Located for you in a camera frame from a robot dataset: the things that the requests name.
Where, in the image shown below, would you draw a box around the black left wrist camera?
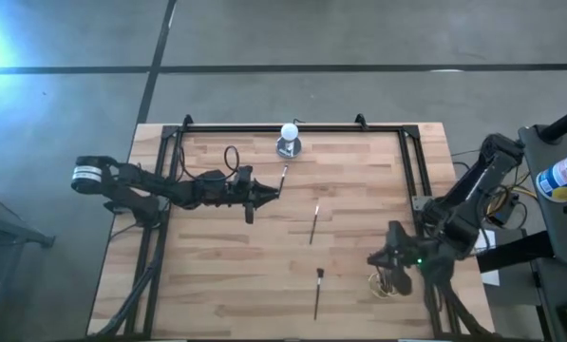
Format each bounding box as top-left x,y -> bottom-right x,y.
229,166 -> 247,190

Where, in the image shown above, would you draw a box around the black comb-head makeup brush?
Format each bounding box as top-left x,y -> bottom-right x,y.
312,267 -> 326,322

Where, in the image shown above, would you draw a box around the yellow cables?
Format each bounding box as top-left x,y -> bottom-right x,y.
484,182 -> 539,224

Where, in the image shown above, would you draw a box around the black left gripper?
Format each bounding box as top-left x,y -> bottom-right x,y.
224,164 -> 282,226

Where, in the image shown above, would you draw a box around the white paper sheet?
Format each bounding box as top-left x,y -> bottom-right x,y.
472,227 -> 498,254

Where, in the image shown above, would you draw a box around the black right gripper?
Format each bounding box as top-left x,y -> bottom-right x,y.
367,219 -> 429,296

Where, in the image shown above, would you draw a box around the dark glass side table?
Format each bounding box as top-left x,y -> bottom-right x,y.
0,188 -> 57,342

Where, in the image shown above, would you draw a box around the black aluminium table frame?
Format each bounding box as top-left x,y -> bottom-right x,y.
86,112 -> 499,341

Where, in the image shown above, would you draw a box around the black left wrist camera cable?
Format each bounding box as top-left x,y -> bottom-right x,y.
177,143 -> 242,185

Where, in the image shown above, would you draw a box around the black flat bar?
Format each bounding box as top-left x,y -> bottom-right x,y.
475,230 -> 556,275

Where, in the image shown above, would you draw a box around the blue white spray can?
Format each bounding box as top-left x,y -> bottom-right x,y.
535,145 -> 567,204

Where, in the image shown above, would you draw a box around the black power box blue lights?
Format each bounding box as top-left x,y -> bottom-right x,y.
489,197 -> 520,228

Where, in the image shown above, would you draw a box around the black round pole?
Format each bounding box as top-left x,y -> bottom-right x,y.
538,101 -> 567,145

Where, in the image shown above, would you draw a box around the white bulb chrome base lamp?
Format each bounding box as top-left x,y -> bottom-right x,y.
274,122 -> 304,160

